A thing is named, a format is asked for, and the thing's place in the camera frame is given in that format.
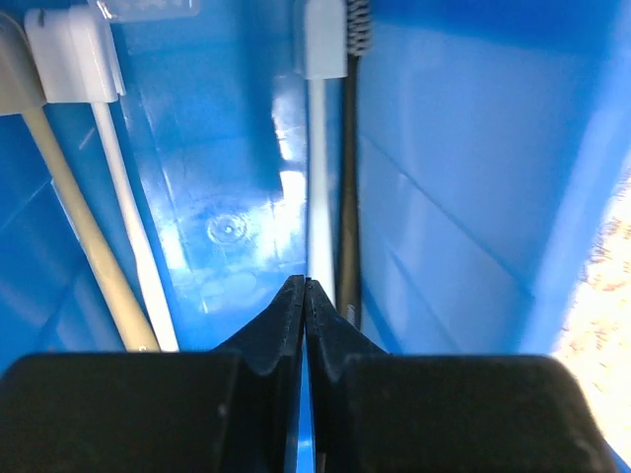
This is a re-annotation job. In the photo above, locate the beige toothbrush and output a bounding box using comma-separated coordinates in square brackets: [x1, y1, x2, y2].
[1, 12, 161, 352]

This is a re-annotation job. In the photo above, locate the white toothbrush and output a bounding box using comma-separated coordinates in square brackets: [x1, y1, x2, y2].
[25, 5, 179, 352]

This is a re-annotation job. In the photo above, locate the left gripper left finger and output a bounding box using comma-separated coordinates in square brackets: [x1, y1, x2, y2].
[1, 276, 304, 472]

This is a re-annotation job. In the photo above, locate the black toothbrush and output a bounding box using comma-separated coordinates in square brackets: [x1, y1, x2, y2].
[336, 1, 371, 329]

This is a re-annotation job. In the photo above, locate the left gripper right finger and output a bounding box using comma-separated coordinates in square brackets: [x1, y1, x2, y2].
[305, 280, 616, 472]

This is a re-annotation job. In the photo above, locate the light blue toothbrush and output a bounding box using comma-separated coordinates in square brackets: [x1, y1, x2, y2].
[294, 0, 347, 301]

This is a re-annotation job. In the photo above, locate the blue toiletry bin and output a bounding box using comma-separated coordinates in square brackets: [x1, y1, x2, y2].
[0, 0, 631, 473]

